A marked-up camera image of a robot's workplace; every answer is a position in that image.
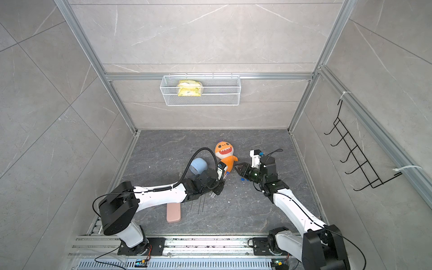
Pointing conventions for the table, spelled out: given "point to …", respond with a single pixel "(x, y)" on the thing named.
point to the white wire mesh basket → (216, 90)
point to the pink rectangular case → (173, 212)
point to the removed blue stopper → (242, 179)
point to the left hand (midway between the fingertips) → (226, 177)
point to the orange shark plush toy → (224, 151)
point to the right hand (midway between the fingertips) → (236, 166)
